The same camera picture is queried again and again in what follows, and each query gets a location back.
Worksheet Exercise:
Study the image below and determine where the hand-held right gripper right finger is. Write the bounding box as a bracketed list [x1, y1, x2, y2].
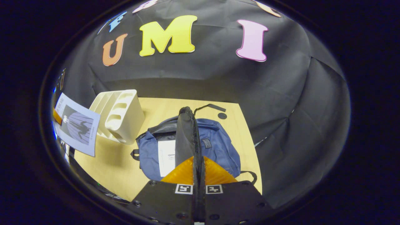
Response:
[201, 156, 276, 225]

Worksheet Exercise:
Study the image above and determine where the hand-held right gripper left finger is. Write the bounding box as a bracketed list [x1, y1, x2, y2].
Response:
[129, 156, 200, 225]

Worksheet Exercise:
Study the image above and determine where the lavender book with dark figure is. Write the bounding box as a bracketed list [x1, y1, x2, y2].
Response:
[54, 92, 101, 157]

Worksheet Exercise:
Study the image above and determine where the lavender cover book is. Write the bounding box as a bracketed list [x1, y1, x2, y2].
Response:
[157, 140, 176, 178]

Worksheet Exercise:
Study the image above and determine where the blue schoolbag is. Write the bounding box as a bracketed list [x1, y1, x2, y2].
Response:
[130, 103, 258, 185]

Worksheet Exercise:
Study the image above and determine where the white bookshelf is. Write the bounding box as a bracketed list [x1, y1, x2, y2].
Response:
[89, 89, 146, 145]

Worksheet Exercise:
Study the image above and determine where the black backdrop cloth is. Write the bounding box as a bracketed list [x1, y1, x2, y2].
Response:
[52, 0, 351, 209]

